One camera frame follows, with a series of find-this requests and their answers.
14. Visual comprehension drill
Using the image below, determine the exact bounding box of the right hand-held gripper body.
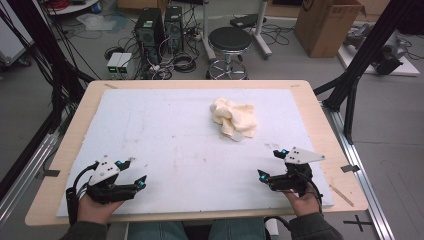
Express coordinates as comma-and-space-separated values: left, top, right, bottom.
268, 146, 326, 198

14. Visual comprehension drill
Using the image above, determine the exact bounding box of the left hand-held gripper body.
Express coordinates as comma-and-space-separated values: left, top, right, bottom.
85, 154, 138, 205

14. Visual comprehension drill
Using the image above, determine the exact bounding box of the cream printed cloth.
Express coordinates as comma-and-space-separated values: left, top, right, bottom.
209, 97, 258, 142

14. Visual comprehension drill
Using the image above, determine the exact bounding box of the person's right hand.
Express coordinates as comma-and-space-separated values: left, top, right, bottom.
283, 184, 322, 218

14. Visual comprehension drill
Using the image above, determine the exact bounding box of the person's left hand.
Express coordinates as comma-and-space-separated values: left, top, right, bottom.
77, 193, 126, 225

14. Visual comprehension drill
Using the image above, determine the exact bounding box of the thin wooden strip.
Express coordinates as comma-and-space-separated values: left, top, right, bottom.
329, 184, 355, 208

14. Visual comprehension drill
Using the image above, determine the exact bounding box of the person's left leg in jeans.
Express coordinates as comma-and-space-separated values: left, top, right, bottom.
128, 221, 189, 240

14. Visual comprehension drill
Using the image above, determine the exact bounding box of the person's leg in jeans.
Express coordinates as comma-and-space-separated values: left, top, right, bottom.
128, 221, 189, 240
206, 218, 266, 240

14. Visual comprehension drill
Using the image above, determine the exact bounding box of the small white box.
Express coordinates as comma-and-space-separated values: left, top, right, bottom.
264, 218, 280, 238

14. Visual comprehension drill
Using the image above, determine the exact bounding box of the white foam board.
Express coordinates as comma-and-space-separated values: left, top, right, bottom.
56, 88, 335, 218

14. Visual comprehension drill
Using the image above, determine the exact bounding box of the black tape piece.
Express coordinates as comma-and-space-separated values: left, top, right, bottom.
340, 164, 361, 174
35, 169, 61, 178

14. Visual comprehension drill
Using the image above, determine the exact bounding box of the person's right leg in jeans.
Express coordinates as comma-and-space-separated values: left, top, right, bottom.
206, 218, 266, 240

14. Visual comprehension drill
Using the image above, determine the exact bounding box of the white power supply box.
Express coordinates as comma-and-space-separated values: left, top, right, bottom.
106, 52, 124, 75
116, 52, 134, 75

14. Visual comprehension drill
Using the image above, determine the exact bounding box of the white desk leg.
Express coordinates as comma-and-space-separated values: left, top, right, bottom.
201, 0, 218, 62
254, 0, 273, 60

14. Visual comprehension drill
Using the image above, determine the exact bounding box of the black round stool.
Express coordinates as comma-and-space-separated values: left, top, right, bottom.
206, 26, 254, 80

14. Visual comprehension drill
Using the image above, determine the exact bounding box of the brown cardboard box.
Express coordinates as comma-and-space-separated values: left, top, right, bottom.
293, 0, 367, 59

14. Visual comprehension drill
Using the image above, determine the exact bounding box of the large black computer tower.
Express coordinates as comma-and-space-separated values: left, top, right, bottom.
134, 7, 166, 65

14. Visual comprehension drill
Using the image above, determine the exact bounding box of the flat black device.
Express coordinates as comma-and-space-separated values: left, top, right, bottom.
229, 13, 268, 30

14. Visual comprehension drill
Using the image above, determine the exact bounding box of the grey and black machine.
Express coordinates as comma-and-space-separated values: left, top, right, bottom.
344, 23, 414, 76

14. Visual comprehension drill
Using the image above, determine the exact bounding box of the clear plastic sheet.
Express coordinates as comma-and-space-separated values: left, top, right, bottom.
76, 13, 118, 32

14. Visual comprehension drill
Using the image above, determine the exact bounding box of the slim black computer tower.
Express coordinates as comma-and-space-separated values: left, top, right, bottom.
164, 5, 185, 54

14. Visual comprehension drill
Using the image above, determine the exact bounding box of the white platform board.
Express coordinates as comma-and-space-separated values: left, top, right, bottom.
337, 44, 421, 78

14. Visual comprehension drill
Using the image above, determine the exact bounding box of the white round table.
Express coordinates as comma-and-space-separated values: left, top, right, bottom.
46, 0, 101, 16

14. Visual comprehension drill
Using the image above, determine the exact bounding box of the white panel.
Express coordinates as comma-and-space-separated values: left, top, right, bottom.
0, 13, 35, 66

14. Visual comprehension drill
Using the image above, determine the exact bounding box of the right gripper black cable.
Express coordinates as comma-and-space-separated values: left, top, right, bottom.
298, 169, 325, 214

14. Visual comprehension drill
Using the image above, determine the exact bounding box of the thick black cable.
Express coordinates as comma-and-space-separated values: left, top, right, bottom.
264, 215, 292, 240

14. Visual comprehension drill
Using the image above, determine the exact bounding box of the aluminium rail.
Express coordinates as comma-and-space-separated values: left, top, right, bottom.
0, 131, 62, 228
321, 101, 396, 240

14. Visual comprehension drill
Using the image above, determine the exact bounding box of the tangle of cables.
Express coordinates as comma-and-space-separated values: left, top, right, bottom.
133, 33, 204, 80

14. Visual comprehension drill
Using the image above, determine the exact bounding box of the small black cable coil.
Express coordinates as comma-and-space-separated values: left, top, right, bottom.
104, 46, 125, 61

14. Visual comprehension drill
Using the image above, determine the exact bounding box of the coil of black cable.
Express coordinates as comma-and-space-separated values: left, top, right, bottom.
173, 53, 198, 74

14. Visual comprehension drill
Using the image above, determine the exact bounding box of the black metal frame post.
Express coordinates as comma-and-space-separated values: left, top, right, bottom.
313, 0, 417, 146
6, 0, 95, 134

